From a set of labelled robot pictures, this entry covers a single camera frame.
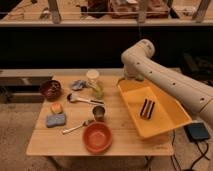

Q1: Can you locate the dark brown bowl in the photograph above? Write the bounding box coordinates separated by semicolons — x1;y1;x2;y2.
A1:
39;80;61;101

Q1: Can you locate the black foot pedal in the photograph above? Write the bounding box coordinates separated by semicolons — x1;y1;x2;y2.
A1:
184;122;210;142

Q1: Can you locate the wooden shelf rail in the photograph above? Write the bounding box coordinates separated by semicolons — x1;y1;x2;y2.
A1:
0;0;213;28

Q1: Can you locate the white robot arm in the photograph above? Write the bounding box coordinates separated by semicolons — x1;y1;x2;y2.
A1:
121;39;213;129

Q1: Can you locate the wooden folding table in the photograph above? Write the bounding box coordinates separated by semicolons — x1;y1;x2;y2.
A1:
26;76;173;156

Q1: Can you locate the yellow plastic bin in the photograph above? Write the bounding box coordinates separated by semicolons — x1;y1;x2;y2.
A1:
118;80;192;139

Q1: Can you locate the brush with wooden handle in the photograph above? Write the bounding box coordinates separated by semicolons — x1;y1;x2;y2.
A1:
67;93;104;105

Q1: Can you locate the black cable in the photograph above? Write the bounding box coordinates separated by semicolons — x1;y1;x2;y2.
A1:
166;128;213;171

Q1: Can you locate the striped dark block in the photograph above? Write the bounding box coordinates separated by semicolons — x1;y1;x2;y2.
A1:
140;99;155;120

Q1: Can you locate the small apple toy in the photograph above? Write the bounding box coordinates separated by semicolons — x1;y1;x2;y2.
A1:
50;102;63;114

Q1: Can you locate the blue sponge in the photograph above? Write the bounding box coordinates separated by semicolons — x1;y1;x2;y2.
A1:
46;114;66;128

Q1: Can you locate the blue crumpled cloth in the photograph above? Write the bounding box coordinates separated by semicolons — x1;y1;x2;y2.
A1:
71;80;87;91

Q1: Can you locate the orange bowl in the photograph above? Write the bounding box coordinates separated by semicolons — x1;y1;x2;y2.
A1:
82;122;112;154

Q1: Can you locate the metal spoon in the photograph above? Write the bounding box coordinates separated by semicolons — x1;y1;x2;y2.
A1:
62;119;94;135

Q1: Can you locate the small metal cup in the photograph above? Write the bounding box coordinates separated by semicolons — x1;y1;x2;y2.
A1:
92;106;105;122

